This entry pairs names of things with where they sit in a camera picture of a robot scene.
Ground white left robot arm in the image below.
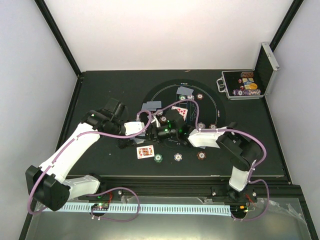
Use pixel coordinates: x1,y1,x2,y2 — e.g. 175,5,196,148
25,108,126,215

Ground round black poker mat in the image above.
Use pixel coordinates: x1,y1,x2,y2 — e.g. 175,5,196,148
135,79,226,155

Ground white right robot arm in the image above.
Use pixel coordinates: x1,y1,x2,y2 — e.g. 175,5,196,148
145,109,267,202

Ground king of hearts card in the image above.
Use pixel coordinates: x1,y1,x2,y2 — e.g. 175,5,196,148
136,145,155,159

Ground brown chips row in case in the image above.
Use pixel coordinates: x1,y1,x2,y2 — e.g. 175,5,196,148
240,71,254,78

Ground blue card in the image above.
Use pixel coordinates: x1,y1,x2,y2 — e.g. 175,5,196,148
176,86,194,96
141,102,158,112
146,101,162,109

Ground aluminium poker case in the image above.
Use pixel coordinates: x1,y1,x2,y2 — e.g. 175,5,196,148
216,42,280,100

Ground card boxes in case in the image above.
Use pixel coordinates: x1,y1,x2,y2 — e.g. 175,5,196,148
242,78,258,90

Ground white slotted cable duct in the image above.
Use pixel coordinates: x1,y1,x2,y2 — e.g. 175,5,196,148
58,202,231,217

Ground red poker chip stack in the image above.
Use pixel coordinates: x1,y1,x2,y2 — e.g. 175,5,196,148
197,151,206,160

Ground nine of hearts card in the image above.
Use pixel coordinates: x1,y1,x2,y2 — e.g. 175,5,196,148
171,106,188,121

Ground purple chips row in case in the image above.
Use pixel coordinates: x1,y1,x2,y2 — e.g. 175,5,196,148
232,89,261,97

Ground black aluminium rail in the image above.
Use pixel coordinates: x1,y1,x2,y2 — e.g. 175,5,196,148
97,174,303,203

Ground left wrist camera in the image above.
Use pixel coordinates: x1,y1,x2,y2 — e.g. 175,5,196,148
124,121,145,136

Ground green poker chip stack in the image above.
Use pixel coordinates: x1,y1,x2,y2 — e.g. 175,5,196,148
154,153,163,163

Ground black left motor block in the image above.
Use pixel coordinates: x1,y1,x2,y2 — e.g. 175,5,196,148
102,97,126,119

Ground blue poker chip stack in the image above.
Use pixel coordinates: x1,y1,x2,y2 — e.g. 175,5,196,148
174,153,183,162

